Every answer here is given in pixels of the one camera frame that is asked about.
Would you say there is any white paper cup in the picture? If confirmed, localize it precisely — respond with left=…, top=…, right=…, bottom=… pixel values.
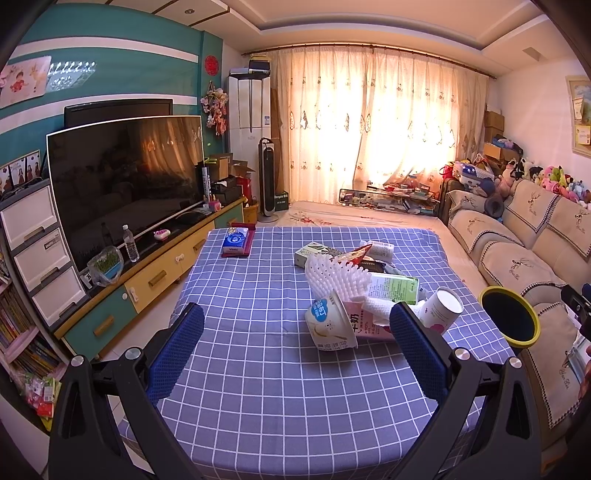
left=419, top=287, right=464, bottom=335

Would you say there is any green label plastic bottle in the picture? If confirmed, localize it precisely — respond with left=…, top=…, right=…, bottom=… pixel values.
left=368, top=273, right=420, bottom=305

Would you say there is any pink strawberry milk carton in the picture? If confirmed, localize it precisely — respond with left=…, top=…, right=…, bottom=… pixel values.
left=344, top=302, right=394, bottom=342

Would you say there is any white medicine bottle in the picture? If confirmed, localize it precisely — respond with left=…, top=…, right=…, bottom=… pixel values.
left=360, top=240, right=394, bottom=264

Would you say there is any white yogurt cup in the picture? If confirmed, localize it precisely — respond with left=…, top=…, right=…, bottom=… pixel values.
left=304, top=291, right=358, bottom=352

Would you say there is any red snack bag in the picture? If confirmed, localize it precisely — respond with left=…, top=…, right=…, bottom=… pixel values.
left=334, top=243, right=373, bottom=265

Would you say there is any white foam fruit net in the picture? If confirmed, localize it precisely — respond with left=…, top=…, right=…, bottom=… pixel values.
left=304, top=254, right=372, bottom=301

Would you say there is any green tea box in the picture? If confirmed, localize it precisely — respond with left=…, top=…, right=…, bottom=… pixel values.
left=294, top=242, right=342, bottom=269

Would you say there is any yellow rimmed black trash bin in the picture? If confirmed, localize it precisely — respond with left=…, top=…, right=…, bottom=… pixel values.
left=479, top=286, right=541, bottom=354

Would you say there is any beige sofa with covers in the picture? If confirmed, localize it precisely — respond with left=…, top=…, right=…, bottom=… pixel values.
left=444, top=180, right=590, bottom=447

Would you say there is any pile of plush toys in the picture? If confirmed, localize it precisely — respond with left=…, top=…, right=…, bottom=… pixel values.
left=440, top=154, right=590, bottom=209

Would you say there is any teal yellow tv cabinet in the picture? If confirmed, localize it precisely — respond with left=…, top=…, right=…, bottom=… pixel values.
left=55, top=197, right=245, bottom=358

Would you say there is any clear plastic container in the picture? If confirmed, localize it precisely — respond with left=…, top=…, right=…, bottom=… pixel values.
left=87, top=246, right=123, bottom=287

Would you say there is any book rack by window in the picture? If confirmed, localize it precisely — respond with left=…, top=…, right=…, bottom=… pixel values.
left=338, top=184, right=439, bottom=216

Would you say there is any white drawer unit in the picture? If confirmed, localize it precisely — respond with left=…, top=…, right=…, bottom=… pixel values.
left=1, top=180, right=86, bottom=332

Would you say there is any clear water bottle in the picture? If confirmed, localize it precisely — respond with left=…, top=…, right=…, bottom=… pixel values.
left=122, top=224, right=139, bottom=263

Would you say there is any blue checkered tablecloth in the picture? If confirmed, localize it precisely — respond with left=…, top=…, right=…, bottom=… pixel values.
left=118, top=226, right=516, bottom=480

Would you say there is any blue tissue pack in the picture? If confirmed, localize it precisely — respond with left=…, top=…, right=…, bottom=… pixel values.
left=222, top=227, right=249, bottom=255

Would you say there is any red tray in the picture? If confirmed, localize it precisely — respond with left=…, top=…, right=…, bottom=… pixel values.
left=221, top=223, right=256, bottom=258

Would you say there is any large flat screen television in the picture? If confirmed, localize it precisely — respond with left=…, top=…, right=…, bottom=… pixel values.
left=46, top=115, right=204, bottom=271

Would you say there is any floral floor mattress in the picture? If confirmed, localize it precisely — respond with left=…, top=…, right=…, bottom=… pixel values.
left=276, top=201, right=446, bottom=231

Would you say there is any sheer embroidered curtain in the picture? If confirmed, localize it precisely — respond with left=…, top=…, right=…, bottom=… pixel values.
left=270, top=45, right=489, bottom=203

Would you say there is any black tower fan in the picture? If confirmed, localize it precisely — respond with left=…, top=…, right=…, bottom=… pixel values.
left=259, top=137, right=276, bottom=222

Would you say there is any artificial flower bunch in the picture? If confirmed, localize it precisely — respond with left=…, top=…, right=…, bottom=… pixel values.
left=200, top=81, right=228, bottom=137

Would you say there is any white floor air conditioner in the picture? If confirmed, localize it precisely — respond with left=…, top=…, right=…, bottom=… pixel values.
left=228, top=75, right=271, bottom=198

